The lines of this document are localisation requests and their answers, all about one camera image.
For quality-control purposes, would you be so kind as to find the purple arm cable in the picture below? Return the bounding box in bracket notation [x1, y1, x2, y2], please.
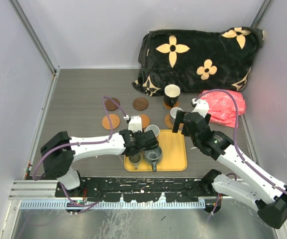
[31, 96, 131, 216]
[191, 89, 287, 222]

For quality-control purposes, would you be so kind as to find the grey white mug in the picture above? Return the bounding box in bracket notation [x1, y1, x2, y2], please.
[170, 107, 183, 124]

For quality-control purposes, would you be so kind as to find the yellow tray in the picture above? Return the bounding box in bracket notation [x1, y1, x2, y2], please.
[124, 129, 188, 172]

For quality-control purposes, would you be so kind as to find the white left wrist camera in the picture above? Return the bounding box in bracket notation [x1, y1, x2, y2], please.
[123, 115, 143, 132]

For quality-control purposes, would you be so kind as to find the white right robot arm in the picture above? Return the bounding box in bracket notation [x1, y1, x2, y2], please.
[172, 111, 287, 229]

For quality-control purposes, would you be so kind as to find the black cream mug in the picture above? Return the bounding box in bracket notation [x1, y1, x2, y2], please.
[164, 84, 181, 107]

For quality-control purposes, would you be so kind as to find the light wood coaster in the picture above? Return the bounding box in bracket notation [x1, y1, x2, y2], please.
[163, 102, 180, 110]

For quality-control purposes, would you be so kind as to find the small grey-green mug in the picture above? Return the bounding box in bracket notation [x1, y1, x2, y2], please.
[128, 153, 142, 170]

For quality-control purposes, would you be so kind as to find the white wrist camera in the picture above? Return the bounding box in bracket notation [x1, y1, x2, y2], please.
[123, 115, 143, 132]
[191, 98, 209, 118]

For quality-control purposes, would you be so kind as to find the large blue-grey mug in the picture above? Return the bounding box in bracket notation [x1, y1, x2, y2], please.
[143, 146, 163, 172]

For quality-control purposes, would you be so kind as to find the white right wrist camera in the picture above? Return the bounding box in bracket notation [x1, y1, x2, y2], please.
[191, 98, 209, 118]

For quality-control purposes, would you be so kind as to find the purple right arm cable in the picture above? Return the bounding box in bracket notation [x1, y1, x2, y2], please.
[191, 89, 287, 222]

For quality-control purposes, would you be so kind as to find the rattan coaster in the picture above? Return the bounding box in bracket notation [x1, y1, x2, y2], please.
[101, 114, 120, 130]
[164, 114, 184, 130]

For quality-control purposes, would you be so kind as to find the dark wood coaster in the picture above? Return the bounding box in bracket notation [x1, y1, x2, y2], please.
[132, 97, 149, 111]
[104, 98, 120, 111]

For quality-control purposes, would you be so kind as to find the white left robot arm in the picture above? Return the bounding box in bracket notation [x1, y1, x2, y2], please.
[40, 129, 159, 197]

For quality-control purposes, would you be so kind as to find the orange wood coaster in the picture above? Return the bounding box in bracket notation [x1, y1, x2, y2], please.
[139, 114, 150, 129]

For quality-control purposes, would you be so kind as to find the black floral pillow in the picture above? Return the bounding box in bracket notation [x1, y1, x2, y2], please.
[132, 27, 265, 97]

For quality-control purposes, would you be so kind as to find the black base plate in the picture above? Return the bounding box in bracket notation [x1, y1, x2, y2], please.
[55, 176, 232, 203]

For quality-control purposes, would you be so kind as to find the pink white mug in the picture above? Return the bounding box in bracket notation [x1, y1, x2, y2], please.
[145, 124, 160, 138]

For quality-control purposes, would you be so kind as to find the pink plastic bag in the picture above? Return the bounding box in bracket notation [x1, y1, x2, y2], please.
[201, 90, 246, 127]

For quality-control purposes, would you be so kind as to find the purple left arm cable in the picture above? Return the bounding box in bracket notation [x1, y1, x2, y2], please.
[31, 96, 131, 216]

